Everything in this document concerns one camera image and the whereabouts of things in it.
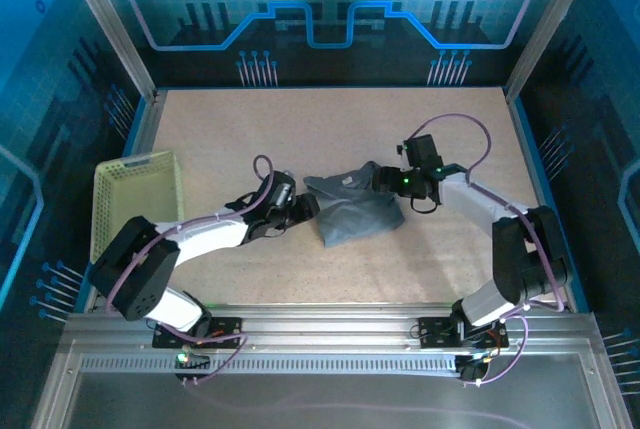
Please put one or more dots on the pale green perforated basket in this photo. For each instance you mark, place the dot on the pale green perforated basket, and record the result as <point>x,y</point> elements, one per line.
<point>135,189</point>

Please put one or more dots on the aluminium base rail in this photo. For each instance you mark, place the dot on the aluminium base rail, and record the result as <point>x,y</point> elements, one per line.
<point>325,324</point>

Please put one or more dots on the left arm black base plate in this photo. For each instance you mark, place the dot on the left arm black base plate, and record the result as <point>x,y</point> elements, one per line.
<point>225,331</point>

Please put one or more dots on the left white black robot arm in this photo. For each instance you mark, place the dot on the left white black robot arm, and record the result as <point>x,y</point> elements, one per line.
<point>210,239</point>

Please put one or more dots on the grey t-shirt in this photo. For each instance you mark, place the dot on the grey t-shirt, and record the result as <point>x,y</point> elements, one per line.
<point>350,219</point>

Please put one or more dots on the steel sheet panel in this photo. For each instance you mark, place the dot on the steel sheet panel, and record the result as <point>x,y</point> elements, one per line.
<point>325,404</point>

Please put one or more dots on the small black adapter box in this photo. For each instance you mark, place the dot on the small black adapter box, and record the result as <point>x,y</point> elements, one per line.
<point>472,371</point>

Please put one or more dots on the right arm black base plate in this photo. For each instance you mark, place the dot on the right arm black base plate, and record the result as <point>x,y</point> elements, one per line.
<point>435,334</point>

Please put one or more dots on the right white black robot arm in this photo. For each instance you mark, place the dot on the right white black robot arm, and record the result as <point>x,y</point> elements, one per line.
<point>475,196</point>

